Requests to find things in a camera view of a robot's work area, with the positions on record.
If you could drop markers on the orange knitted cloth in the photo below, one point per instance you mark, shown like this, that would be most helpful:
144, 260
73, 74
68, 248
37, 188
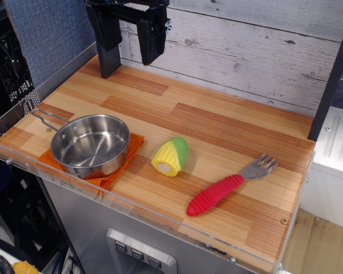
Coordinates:
101, 178

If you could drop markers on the yellow green toy corn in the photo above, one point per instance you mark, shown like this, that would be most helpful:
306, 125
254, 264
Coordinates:
171, 156

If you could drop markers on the blue fabric panel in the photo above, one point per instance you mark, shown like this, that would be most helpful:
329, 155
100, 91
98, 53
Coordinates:
50, 33

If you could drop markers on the silver dispenser button panel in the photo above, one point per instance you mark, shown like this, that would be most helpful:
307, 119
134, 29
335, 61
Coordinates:
130, 255

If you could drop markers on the black equipment rack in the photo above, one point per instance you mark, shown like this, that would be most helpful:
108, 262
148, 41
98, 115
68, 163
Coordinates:
15, 78

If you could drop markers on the silver toy fridge cabinet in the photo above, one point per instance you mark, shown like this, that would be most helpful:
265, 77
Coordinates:
86, 221

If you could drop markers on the red handled metal fork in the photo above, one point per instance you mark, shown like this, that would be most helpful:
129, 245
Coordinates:
210, 197

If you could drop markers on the clear acrylic guard rail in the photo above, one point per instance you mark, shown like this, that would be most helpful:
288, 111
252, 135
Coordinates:
250, 226

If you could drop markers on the yellow object at corner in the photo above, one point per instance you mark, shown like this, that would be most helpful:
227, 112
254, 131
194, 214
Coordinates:
23, 267

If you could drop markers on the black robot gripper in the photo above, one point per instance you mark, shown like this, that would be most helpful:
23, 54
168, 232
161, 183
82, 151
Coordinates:
150, 16

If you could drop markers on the dark grey left post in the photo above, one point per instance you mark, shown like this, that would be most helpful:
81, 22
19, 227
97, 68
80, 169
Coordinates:
109, 60

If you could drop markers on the stainless steel pan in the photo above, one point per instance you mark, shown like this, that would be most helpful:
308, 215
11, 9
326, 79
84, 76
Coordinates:
86, 143

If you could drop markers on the dark grey post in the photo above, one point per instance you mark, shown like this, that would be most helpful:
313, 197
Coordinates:
109, 60
327, 96

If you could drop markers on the white side cabinet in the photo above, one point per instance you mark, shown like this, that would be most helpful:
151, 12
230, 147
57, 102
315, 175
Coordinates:
322, 194

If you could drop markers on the dark grey right post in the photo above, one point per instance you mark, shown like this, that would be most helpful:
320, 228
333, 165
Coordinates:
327, 96

